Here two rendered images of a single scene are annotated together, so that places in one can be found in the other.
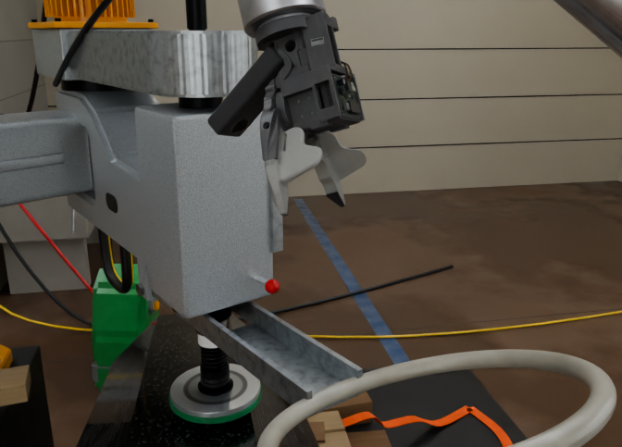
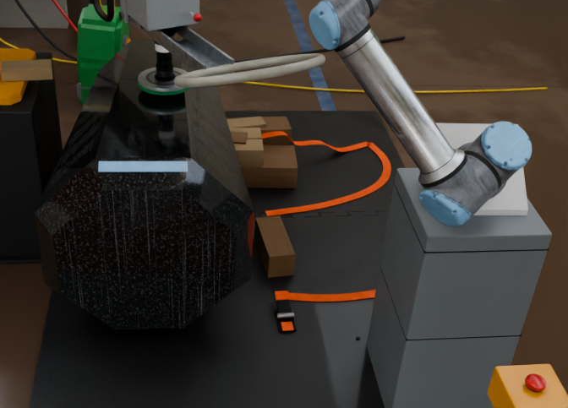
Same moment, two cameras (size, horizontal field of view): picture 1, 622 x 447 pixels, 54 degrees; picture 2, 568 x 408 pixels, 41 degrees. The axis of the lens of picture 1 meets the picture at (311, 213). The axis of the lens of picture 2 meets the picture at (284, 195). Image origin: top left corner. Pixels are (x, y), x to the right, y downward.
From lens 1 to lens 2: 1.62 m
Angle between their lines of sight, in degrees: 17
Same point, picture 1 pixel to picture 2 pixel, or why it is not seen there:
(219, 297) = (167, 20)
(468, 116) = not seen: outside the picture
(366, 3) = not seen: outside the picture
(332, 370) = (221, 62)
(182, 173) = not seen: outside the picture
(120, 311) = (100, 44)
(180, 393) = (144, 78)
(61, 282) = (43, 20)
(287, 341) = (203, 47)
